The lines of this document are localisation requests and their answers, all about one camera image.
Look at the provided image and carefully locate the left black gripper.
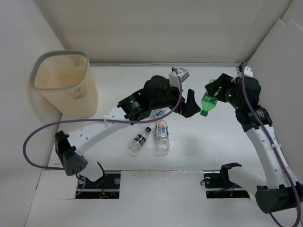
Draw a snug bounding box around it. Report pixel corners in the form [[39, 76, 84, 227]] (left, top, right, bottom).
[[150, 79, 200, 117]]

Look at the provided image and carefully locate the green soda bottle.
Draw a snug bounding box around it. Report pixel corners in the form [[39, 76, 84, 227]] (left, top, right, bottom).
[[200, 87, 222, 117]]

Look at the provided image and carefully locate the red label red cap bottle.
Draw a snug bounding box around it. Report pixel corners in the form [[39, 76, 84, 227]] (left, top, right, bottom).
[[66, 87, 88, 100]]

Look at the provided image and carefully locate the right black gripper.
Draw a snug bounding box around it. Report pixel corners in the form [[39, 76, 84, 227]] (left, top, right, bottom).
[[205, 73, 243, 110]]

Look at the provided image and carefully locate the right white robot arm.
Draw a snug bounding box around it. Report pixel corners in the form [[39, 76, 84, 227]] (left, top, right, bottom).
[[205, 73, 303, 214]]

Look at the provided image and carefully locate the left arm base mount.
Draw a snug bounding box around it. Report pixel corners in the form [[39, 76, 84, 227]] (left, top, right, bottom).
[[75, 171, 121, 200]]

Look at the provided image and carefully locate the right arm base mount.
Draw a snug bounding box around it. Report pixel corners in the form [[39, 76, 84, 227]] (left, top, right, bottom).
[[200, 163, 250, 199]]

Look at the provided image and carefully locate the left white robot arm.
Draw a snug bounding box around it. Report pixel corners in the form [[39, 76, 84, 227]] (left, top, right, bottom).
[[54, 72, 201, 188]]

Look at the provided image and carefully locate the crushed clear water bottle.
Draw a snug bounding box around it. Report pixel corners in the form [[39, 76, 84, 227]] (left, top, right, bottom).
[[150, 108, 170, 119]]

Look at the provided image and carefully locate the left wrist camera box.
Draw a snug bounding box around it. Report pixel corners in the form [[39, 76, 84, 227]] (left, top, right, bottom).
[[169, 67, 190, 88]]

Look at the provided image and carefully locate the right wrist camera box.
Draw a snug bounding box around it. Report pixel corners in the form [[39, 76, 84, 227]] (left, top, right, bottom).
[[237, 62, 253, 78]]

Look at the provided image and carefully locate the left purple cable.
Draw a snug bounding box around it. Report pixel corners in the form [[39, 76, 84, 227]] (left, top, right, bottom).
[[23, 67, 184, 196]]

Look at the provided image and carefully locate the orange blue label clear bottle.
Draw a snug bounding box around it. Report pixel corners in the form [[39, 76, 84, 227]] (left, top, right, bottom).
[[155, 120, 170, 157]]

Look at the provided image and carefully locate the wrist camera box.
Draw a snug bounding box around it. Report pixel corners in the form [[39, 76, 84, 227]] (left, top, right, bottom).
[[169, 67, 190, 88], [237, 62, 253, 78]]

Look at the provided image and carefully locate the black cap small bottle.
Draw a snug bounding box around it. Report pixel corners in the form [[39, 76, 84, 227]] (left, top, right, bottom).
[[129, 127, 152, 155]]

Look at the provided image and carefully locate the beige bin with grey rim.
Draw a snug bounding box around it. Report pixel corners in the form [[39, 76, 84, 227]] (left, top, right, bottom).
[[29, 50, 98, 118]]

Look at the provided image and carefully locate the aluminium frame rail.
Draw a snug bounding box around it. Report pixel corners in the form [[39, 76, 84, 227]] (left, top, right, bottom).
[[89, 61, 292, 190]]

